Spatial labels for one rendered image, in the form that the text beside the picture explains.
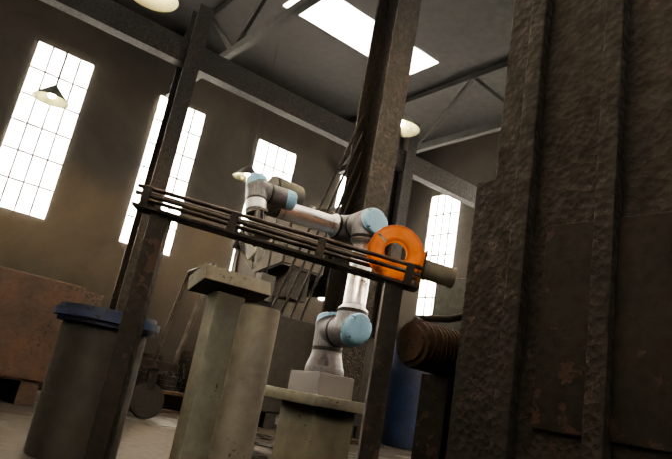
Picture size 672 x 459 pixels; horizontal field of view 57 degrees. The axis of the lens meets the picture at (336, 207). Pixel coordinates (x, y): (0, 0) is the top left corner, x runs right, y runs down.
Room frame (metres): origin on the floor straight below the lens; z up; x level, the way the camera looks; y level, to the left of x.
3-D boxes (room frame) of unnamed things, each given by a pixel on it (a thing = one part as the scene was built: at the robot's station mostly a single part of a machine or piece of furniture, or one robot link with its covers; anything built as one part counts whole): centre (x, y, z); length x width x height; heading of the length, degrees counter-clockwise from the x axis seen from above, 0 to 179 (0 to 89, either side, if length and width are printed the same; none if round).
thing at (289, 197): (2.19, 0.21, 0.95); 0.11 x 0.11 x 0.08; 30
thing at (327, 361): (2.46, -0.07, 0.43); 0.15 x 0.15 x 0.10
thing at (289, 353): (5.46, 0.08, 0.43); 1.23 x 0.93 x 0.87; 123
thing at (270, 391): (2.45, -0.07, 0.28); 0.32 x 0.32 x 0.04; 39
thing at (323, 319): (2.45, -0.07, 0.54); 0.13 x 0.12 x 0.14; 30
